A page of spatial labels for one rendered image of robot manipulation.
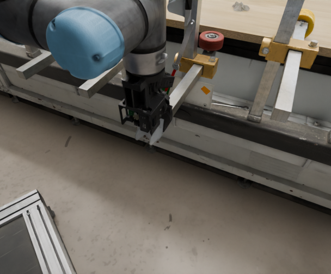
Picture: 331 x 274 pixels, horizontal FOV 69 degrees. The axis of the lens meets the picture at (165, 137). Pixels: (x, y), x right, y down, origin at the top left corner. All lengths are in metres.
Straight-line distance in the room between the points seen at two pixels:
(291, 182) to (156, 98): 1.10
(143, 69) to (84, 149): 1.37
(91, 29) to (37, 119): 1.84
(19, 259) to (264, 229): 1.15
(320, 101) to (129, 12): 0.87
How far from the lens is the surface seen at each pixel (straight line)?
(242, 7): 1.15
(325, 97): 1.06
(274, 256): 1.42
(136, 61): 0.41
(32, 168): 1.77
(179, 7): 0.66
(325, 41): 0.99
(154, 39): 0.39
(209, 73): 0.80
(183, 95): 0.67
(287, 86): 0.58
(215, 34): 0.89
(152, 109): 0.45
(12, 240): 1.29
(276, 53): 0.73
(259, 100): 0.82
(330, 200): 1.49
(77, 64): 0.30
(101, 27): 0.29
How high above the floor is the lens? 1.25
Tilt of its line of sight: 46 degrees down
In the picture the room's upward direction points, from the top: straight up
